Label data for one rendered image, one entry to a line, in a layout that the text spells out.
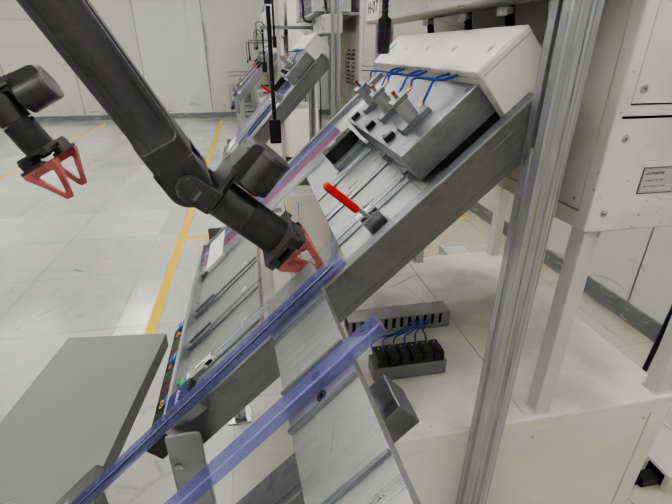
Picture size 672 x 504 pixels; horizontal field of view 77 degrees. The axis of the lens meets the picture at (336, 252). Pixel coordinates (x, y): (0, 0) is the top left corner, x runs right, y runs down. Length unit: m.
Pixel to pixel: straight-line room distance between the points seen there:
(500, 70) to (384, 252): 0.27
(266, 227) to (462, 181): 0.28
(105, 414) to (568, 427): 0.92
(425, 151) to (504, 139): 0.10
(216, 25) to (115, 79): 8.80
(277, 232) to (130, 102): 0.25
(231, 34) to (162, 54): 1.36
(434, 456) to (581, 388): 0.35
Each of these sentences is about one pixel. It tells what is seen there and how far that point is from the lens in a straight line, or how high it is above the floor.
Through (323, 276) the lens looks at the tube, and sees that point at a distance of 0.42.
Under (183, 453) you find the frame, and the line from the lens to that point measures 0.71.
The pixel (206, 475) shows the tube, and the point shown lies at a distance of 0.40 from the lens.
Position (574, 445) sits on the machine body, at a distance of 1.07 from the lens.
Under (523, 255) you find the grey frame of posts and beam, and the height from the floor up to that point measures 0.99.
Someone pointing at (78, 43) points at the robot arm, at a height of 1.26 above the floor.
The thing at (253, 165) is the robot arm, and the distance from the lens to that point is 0.60.
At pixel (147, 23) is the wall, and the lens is 9.49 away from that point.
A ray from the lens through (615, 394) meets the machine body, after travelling 1.07.
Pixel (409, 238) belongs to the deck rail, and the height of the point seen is 1.02.
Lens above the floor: 1.25
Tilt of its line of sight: 26 degrees down
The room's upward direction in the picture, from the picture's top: straight up
